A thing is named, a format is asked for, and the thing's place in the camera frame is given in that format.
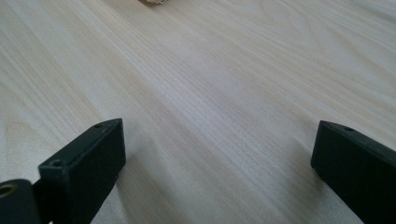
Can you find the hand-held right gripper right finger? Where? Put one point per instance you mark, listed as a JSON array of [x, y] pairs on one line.
[[358, 165]]

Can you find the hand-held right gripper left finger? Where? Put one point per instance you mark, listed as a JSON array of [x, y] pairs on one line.
[[84, 168]]

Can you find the small tan woven object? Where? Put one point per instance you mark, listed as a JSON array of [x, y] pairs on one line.
[[153, 1]]

